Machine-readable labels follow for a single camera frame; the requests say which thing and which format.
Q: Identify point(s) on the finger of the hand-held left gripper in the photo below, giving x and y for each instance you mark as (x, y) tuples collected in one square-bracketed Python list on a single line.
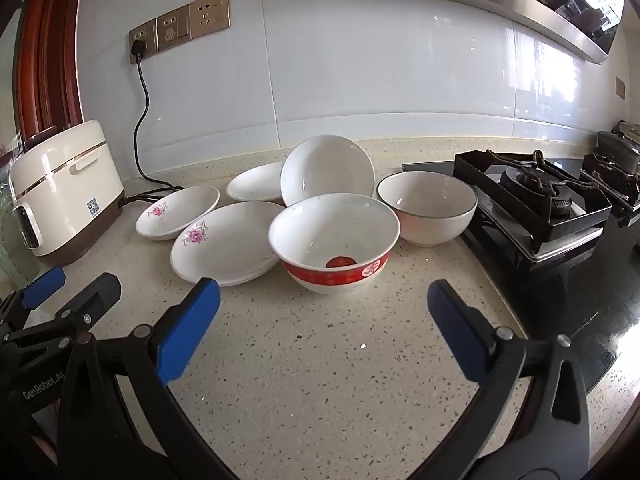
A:
[(95, 294), (45, 286)]

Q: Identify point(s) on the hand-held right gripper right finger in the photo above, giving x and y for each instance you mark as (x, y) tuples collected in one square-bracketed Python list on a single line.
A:
[(457, 332)]

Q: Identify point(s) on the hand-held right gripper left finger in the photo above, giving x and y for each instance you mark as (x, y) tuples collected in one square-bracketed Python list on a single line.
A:
[(190, 330)]

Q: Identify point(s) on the white plate with pink flower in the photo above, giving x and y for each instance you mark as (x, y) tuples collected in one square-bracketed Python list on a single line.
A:
[(225, 242), (177, 210)]

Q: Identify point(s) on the white bowl with dark rim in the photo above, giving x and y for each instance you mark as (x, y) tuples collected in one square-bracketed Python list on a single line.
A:
[(430, 220)]

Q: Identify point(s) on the plain white plate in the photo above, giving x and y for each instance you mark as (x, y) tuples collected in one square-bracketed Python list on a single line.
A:
[(255, 182)]

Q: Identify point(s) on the white bowl with red band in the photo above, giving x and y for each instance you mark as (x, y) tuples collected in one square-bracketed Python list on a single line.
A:
[(330, 230)]

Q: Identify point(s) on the white bowl with pink flowers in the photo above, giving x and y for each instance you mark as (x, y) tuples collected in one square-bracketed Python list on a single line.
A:
[(327, 170)]

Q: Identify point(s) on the black glass gas stove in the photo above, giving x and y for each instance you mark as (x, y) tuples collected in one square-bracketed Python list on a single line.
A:
[(550, 285)]

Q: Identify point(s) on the cream rice cooker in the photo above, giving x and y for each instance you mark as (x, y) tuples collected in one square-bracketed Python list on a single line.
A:
[(65, 180)]

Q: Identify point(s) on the black burner grate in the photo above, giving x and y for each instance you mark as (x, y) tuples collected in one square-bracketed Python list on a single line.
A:
[(565, 232), (610, 185)]

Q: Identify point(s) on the dark metal pot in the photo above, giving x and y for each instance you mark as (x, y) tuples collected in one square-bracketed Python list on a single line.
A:
[(617, 147)]

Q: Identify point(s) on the brass wall socket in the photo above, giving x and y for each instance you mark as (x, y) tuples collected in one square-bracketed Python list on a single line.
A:
[(149, 30), (210, 11), (173, 27)]

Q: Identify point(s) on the small brass wall plate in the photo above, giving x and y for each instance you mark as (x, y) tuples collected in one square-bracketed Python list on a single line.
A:
[(620, 88)]

